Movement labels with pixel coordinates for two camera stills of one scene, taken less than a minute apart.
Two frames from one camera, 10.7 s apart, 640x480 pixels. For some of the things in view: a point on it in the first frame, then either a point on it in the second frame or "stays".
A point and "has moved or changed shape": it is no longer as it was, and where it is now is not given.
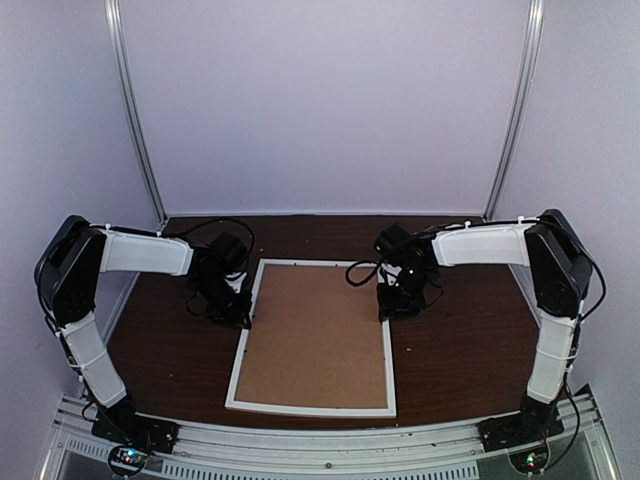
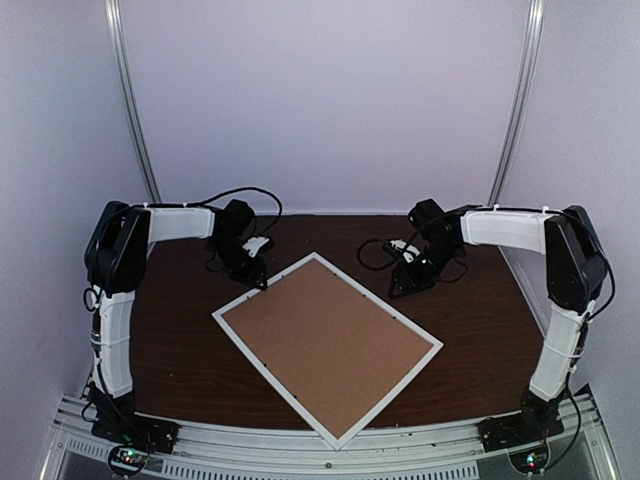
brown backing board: (314, 339) has moved or changed shape
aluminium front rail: (76, 450) stays
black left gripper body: (223, 306) → (235, 263)
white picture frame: (311, 408) → (336, 441)
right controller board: (531, 460) stays
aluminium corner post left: (132, 116) stays
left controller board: (127, 458) stays
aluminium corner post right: (520, 97) stays
